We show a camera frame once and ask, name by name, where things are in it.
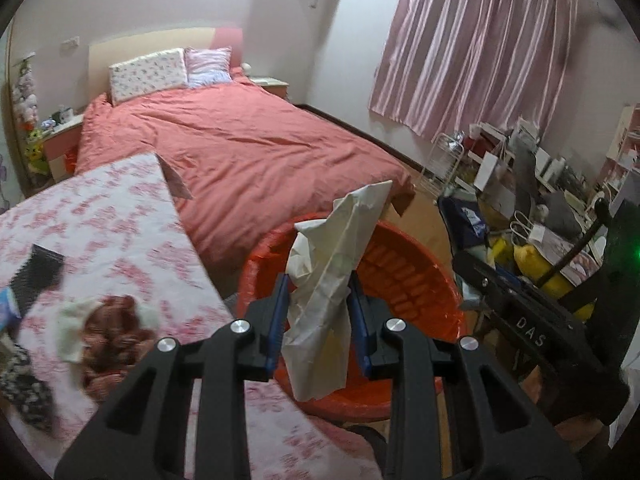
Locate right bedside table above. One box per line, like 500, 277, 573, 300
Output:
250, 76, 288, 101

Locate black white patterned cloth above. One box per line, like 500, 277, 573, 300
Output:
1, 344, 53, 434

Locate pink striped pillow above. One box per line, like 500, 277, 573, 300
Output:
184, 47, 232, 88

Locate pink striped curtain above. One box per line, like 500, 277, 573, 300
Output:
368, 0, 601, 142

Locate pink floral table cloth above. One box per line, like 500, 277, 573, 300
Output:
1, 154, 380, 479

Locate pink left nightstand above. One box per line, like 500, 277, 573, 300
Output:
43, 114, 84, 183

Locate red plastic basin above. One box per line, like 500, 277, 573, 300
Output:
236, 212, 469, 422

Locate beige pink headboard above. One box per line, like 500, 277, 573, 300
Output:
87, 27, 243, 101

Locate cluttered desk pile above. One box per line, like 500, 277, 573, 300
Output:
449, 104, 640, 271

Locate pale green cloth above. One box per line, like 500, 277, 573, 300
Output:
54, 297, 160, 364

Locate yellow bag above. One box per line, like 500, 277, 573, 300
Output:
512, 242, 597, 321

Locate black spiky plastic mat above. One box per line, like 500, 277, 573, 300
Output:
9, 244, 65, 318

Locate hanging plush toys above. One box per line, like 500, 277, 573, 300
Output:
12, 56, 50, 188

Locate blue tissue pack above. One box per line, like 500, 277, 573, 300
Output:
0, 286, 22, 332

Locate white wire rack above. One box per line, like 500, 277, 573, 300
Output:
418, 133, 464, 197

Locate salmon pink bed quilt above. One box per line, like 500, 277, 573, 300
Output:
76, 78, 414, 274

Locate white floral pillow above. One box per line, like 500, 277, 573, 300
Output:
108, 48, 188, 105

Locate white paper bag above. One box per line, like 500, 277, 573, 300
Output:
282, 180, 393, 402

